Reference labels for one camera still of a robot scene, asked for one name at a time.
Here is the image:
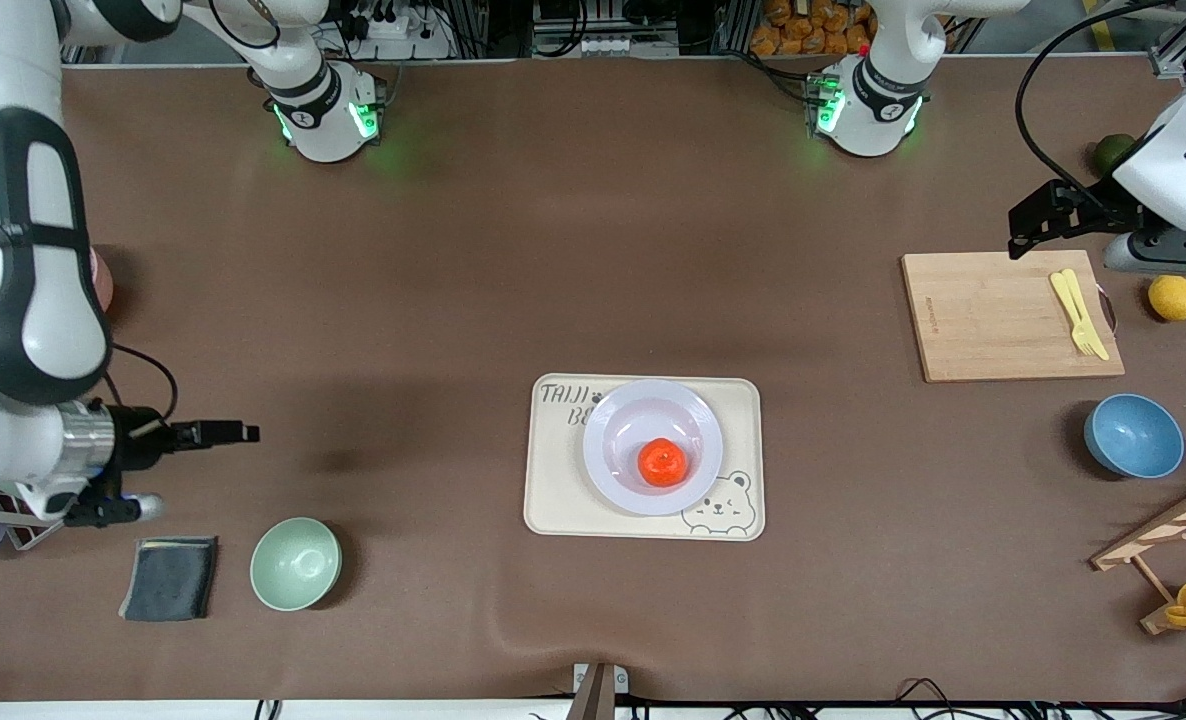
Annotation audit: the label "pale lilac round plate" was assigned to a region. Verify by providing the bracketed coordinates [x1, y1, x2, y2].
[583, 379, 724, 517]

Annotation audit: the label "orange mandarin fruit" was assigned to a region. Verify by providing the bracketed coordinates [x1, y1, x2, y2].
[638, 438, 691, 488]

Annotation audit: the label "dark green lime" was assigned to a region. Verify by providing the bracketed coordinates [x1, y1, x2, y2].
[1093, 133, 1140, 180]

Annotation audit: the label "yellow plastic fork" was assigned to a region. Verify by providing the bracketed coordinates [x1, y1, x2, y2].
[1049, 270, 1098, 359]

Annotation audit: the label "bamboo cutting board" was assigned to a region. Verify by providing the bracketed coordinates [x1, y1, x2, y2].
[901, 249, 1126, 384]

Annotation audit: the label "yellow plastic knife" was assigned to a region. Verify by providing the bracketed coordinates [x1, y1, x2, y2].
[1060, 267, 1112, 362]

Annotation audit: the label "large yellow lemon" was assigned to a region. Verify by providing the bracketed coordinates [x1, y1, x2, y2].
[1148, 275, 1186, 322]

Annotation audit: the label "dark grey folded cloth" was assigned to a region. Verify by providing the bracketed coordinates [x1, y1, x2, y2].
[119, 536, 220, 622]

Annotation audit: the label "mint green bowl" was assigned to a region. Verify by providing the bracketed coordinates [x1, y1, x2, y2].
[250, 517, 342, 612]

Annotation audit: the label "blue bowl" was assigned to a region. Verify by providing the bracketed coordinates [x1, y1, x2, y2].
[1084, 393, 1186, 480]

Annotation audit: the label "pile of orange fruits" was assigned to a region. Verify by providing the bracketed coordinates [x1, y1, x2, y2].
[750, 0, 875, 58]

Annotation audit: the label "wooden peg rack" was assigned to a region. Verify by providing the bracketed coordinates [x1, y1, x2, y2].
[1090, 470, 1186, 637]

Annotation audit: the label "cream bear print tray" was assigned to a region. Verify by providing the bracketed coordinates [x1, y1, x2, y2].
[523, 374, 766, 542]

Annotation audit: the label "large white power strip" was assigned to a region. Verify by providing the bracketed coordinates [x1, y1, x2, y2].
[338, 3, 455, 60]

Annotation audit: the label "small white power strip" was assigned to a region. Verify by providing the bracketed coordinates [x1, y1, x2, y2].
[574, 33, 647, 57]

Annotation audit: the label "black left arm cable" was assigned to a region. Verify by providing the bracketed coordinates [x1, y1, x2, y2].
[1014, 0, 1186, 198]

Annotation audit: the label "grey wire cup rack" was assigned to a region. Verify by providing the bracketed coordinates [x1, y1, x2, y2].
[0, 488, 66, 552]

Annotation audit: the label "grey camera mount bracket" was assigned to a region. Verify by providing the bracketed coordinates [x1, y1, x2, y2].
[565, 662, 631, 720]

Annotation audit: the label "black cables at table edge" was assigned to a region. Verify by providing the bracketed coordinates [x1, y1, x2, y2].
[891, 678, 1186, 720]

